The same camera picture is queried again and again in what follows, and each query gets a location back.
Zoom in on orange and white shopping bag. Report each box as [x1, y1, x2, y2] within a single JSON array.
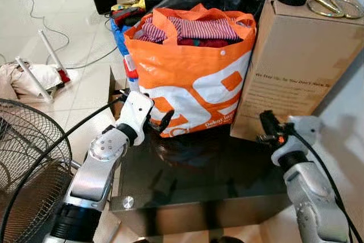
[[123, 3, 258, 139]]

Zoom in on dark glass table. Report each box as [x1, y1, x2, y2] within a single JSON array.
[[109, 122, 319, 238]]

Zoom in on tall brown cardboard box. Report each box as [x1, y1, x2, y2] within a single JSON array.
[[230, 0, 364, 142]]

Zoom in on round metal table cap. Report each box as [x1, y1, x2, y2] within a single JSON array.
[[122, 196, 136, 209]]

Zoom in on dark red cloth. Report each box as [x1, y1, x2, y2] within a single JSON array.
[[177, 36, 231, 49]]

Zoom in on blue plastic package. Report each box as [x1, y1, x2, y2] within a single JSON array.
[[110, 20, 138, 80]]

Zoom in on red white striped cloth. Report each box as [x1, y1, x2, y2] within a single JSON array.
[[133, 16, 243, 45]]

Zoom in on red and yellow cloth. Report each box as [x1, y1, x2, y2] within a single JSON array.
[[110, 3, 147, 28]]

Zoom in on short white rod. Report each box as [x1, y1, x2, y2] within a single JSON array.
[[38, 29, 67, 80]]

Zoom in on long white rod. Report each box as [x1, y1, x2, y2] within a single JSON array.
[[15, 56, 55, 105]]

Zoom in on gold scissors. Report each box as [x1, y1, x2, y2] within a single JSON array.
[[301, 0, 364, 20]]

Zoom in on white cloth heap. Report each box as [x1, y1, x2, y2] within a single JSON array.
[[0, 62, 64, 100]]

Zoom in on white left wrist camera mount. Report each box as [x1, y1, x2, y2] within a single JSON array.
[[116, 90, 155, 146]]

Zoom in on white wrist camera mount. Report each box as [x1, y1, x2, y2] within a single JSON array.
[[116, 90, 155, 146], [274, 116, 322, 167]]

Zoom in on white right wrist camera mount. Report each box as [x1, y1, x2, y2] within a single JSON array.
[[274, 116, 322, 167]]

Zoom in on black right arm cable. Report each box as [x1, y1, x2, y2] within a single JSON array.
[[284, 126, 364, 243]]

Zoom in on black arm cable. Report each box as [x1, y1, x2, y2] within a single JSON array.
[[284, 126, 364, 243], [0, 96, 127, 243]]

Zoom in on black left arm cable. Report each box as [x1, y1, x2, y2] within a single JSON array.
[[0, 96, 127, 243]]

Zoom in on black wire fan grille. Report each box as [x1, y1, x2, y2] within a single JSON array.
[[0, 98, 74, 243]]

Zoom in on thin grey floor cable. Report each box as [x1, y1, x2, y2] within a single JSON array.
[[0, 0, 118, 71]]

